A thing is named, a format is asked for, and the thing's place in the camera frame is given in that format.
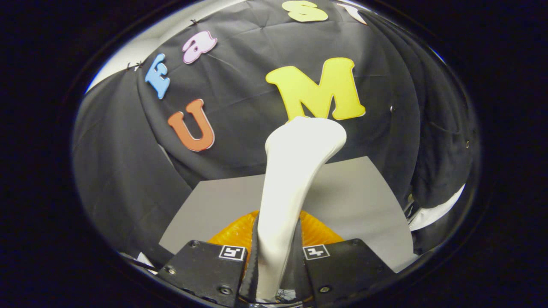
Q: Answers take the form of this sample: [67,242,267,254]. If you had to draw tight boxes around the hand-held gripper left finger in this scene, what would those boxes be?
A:
[156,210,259,308]

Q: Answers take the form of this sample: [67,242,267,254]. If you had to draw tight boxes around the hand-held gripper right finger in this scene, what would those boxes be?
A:
[293,210,396,305]

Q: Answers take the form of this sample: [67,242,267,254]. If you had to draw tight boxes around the white garment steamer head with hose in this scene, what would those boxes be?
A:
[256,116,347,302]

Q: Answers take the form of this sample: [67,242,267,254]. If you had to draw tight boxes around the black suit jacket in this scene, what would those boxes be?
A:
[360,9,481,255]

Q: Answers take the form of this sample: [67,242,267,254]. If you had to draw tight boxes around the grey cabinet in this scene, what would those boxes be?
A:
[158,156,420,273]

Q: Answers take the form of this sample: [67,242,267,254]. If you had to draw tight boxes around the white dress form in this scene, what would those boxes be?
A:
[407,184,466,231]

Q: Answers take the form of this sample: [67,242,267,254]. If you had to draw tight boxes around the black backdrop cloth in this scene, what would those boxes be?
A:
[72,0,422,268]

